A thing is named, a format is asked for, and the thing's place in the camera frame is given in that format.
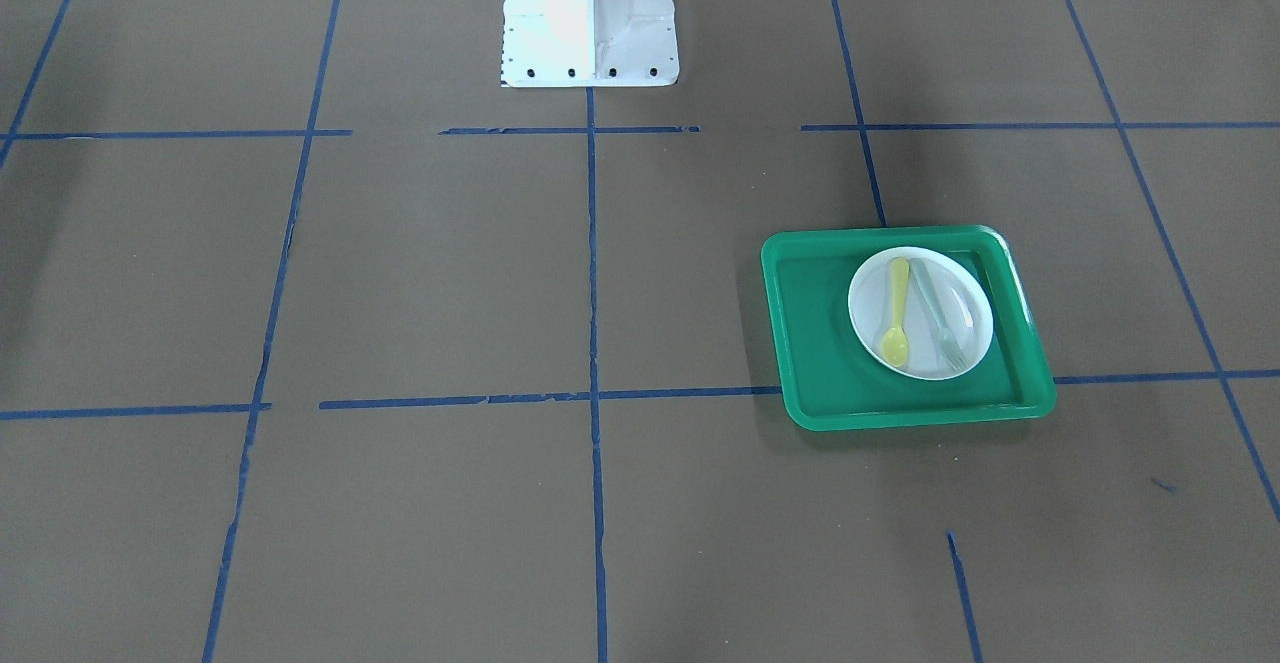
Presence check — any yellow plastic spoon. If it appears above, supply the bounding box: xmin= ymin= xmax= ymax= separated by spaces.
xmin=879 ymin=257 xmax=910 ymax=370

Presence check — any pale green plastic fork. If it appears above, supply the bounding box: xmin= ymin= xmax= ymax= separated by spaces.
xmin=910 ymin=259 xmax=968 ymax=372

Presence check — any green plastic tray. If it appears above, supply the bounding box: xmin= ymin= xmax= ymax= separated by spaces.
xmin=762 ymin=225 xmax=1057 ymax=433

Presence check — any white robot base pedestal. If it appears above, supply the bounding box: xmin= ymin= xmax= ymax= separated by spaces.
xmin=500 ymin=0 xmax=681 ymax=88

